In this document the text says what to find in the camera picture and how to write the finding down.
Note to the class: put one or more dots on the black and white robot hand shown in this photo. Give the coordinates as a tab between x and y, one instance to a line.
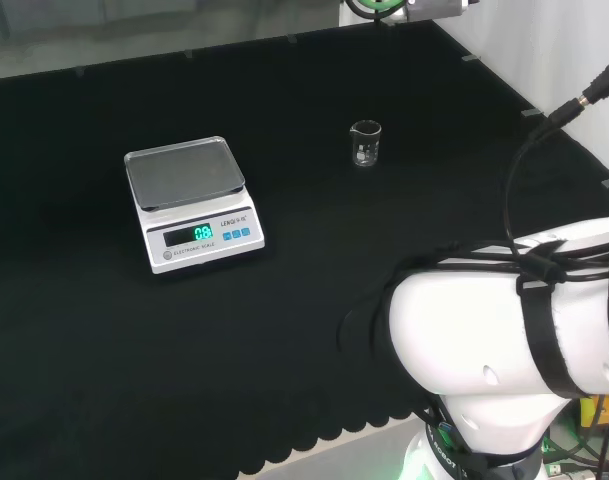
434	7

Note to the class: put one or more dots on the small clear glass beaker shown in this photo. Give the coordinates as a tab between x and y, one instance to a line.
367	147

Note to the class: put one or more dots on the white electronic balance steel pan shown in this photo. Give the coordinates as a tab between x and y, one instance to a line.
194	220

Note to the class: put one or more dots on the black bench cloth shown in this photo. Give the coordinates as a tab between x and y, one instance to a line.
284	325

